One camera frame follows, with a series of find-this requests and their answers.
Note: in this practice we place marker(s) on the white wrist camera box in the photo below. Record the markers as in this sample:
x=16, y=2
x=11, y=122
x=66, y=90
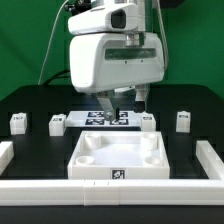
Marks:
x=107, y=18

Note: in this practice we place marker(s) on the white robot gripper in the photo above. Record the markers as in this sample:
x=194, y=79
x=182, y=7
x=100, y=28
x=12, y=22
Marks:
x=102, y=62

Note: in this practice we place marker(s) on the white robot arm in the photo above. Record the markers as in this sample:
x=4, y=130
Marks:
x=134, y=38

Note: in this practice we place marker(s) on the white square table top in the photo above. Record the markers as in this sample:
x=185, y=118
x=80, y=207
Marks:
x=101, y=155

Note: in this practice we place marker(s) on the white fiducial marker sheet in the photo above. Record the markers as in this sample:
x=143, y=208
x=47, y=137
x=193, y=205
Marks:
x=96, y=119

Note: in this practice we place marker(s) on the white U-shaped obstacle fence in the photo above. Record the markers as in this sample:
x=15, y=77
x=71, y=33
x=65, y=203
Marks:
x=209, y=191

